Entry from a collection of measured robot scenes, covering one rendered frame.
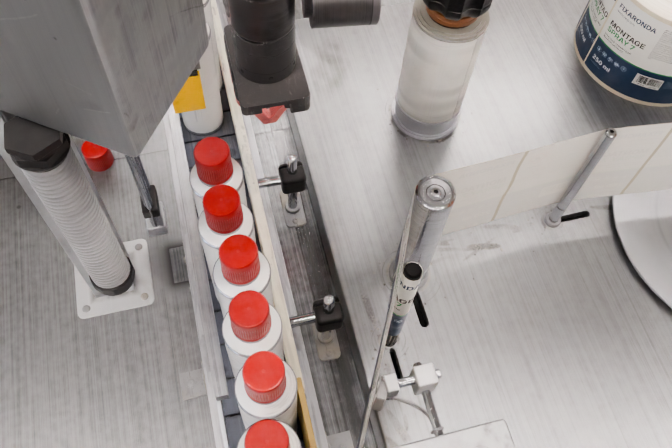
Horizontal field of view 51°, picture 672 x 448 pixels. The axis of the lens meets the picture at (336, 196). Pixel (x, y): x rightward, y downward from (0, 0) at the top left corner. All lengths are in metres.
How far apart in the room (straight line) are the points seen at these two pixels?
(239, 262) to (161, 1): 0.27
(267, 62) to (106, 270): 0.23
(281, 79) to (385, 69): 0.33
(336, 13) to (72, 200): 0.27
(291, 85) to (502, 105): 0.39
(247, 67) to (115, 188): 0.35
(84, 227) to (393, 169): 0.48
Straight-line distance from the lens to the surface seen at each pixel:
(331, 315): 0.74
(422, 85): 0.83
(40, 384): 0.86
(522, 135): 0.95
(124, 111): 0.37
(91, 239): 0.51
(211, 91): 0.85
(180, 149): 0.80
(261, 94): 0.65
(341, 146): 0.89
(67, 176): 0.45
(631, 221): 0.91
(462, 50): 0.78
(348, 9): 0.60
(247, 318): 0.57
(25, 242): 0.94
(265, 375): 0.55
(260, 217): 0.80
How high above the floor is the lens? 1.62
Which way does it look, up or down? 60 degrees down
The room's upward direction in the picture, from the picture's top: 5 degrees clockwise
